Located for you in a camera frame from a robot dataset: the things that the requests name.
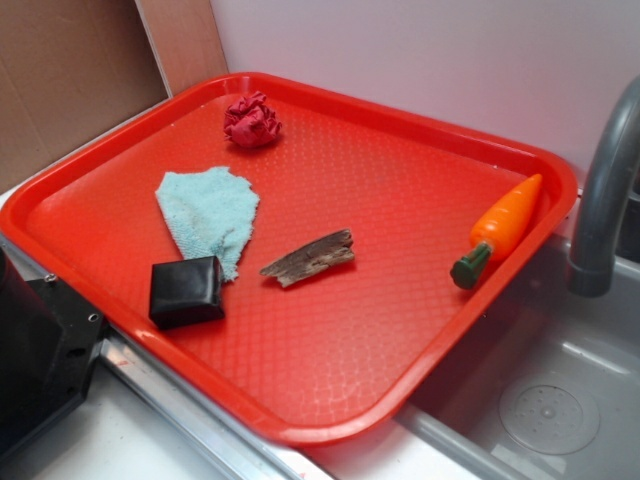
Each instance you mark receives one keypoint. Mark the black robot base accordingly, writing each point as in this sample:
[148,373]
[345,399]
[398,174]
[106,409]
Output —
[50,339]

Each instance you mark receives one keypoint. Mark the brown wood chip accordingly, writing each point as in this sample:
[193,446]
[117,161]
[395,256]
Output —
[311,259]

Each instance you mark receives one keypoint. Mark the red plastic tray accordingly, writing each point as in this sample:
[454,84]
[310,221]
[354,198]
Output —
[331,356]

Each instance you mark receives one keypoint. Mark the light blue cloth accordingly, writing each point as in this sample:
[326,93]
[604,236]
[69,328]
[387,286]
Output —
[209,213]

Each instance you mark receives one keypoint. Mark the crumpled red paper ball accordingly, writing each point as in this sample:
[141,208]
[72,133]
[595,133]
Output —
[250,123]

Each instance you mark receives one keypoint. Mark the black rectangular block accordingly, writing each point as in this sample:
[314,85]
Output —
[186,292]

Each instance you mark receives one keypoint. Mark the orange toy carrot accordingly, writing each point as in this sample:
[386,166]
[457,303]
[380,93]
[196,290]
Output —
[497,233]

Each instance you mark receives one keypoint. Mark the grey plastic sink basin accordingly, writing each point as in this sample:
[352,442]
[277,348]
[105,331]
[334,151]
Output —
[544,385]

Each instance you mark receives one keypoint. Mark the grey sink faucet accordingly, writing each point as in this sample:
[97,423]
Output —
[607,224]

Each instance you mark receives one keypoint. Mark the brown cardboard panel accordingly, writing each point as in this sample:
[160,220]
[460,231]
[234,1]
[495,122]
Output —
[73,70]

